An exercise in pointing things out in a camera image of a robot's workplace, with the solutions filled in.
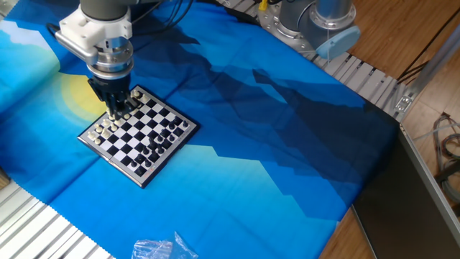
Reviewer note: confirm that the black chess pawn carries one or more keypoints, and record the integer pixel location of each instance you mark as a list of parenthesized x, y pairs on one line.
[(159, 139), (171, 126), (145, 151), (133, 164), (152, 145)]

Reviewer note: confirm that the black chess king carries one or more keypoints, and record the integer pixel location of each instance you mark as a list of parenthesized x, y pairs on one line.
[(160, 150)]

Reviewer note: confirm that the round silver base plate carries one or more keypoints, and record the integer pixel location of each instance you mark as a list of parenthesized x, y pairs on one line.
[(287, 37)]

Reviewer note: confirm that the clear plastic bag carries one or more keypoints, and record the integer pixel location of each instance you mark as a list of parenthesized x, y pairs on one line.
[(161, 250)]

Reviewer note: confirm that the black chess bishop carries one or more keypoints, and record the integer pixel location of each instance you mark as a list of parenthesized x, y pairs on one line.
[(171, 137), (154, 157)]

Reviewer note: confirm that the black chess rook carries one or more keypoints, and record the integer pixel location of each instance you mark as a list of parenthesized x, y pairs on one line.
[(140, 170), (185, 124)]

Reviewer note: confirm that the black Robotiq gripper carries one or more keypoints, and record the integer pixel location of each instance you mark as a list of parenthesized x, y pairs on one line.
[(111, 91)]

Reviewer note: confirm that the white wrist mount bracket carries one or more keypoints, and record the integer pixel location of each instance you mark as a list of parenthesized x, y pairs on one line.
[(90, 32)]

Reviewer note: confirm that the white chess king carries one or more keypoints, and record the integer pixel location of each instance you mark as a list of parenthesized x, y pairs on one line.
[(109, 116)]

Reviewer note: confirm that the white chess rook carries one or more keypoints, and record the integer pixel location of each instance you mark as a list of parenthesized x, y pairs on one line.
[(136, 93), (91, 135)]

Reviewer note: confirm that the black panel with aluminium frame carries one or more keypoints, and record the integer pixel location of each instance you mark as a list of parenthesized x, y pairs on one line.
[(402, 216)]

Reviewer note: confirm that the white chess knight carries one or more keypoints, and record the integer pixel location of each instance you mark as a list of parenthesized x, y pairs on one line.
[(98, 128)]

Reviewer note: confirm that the black chess knight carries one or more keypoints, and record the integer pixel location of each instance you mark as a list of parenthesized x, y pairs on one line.
[(147, 163)]

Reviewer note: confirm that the blue mountain print cloth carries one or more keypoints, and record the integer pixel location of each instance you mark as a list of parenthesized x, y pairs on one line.
[(233, 180)]

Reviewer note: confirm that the aluminium beam with corner bracket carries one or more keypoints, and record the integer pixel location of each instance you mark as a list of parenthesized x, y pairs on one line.
[(435, 64)]

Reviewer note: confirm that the black and white chessboard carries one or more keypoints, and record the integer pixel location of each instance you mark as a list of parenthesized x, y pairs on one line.
[(138, 127)]

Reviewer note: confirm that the white chess bishop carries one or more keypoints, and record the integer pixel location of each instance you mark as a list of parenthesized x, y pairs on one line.
[(106, 122)]

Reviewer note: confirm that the small yellow plastic piece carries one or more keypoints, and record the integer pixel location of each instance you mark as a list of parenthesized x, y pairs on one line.
[(263, 5)]

